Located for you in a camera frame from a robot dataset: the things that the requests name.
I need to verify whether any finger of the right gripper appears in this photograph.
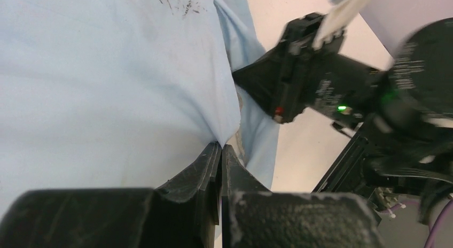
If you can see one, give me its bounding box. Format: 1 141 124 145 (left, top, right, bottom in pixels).
232 50 287 115

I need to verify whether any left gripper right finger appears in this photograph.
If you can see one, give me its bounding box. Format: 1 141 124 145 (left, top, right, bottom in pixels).
222 145 384 247

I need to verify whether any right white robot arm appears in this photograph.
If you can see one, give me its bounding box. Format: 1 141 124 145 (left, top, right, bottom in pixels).
232 13 452 224

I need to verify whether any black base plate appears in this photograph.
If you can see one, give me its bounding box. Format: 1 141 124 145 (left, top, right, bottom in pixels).
315 123 452 224

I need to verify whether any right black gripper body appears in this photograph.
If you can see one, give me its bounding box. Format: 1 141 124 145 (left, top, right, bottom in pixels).
274 13 381 125

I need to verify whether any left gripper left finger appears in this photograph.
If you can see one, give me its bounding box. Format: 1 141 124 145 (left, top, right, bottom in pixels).
1 143 221 247

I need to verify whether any green and blue pillowcase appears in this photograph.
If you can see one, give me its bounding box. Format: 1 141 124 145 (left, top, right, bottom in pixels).
1 0 279 213

